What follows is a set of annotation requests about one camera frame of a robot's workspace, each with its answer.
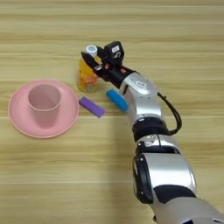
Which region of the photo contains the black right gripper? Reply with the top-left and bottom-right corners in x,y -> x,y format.
80,45 -> 137,89

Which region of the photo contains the orange juice bottle white cap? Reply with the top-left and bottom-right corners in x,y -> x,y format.
77,45 -> 102,94

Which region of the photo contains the blue block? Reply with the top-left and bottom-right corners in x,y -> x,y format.
105,88 -> 130,113

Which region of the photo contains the purple block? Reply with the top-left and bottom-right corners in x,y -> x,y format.
78,96 -> 106,119

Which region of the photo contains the pink plate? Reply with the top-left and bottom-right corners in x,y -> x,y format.
7,79 -> 81,139

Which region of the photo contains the pink cup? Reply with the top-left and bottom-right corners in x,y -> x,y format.
27,83 -> 63,130

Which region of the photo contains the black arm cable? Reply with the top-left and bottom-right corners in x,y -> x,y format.
157,92 -> 183,137

